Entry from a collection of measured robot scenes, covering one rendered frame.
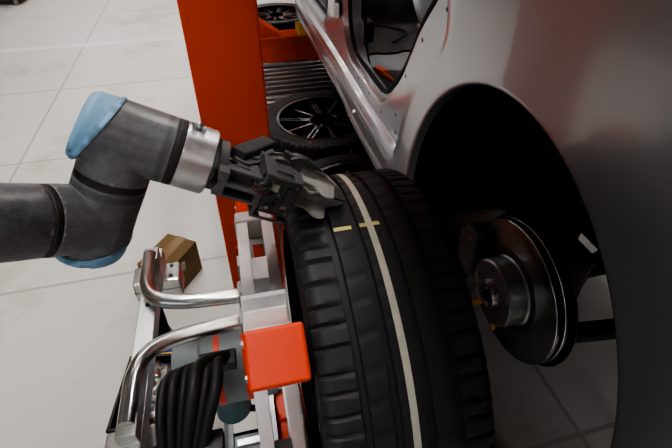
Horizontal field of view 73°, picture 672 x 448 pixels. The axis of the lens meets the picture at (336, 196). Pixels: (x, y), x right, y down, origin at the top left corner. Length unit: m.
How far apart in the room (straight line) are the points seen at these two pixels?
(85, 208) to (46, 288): 1.94
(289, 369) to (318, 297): 0.10
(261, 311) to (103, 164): 0.28
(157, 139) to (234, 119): 0.55
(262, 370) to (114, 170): 0.30
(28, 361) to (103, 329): 0.28
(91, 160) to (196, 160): 0.12
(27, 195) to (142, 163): 0.12
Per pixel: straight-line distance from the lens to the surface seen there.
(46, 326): 2.39
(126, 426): 0.75
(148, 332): 0.86
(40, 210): 0.61
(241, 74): 1.09
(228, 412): 1.26
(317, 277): 0.64
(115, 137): 0.60
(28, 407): 2.16
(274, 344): 0.58
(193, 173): 0.61
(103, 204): 0.63
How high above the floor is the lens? 1.63
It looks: 37 degrees down
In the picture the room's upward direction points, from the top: straight up
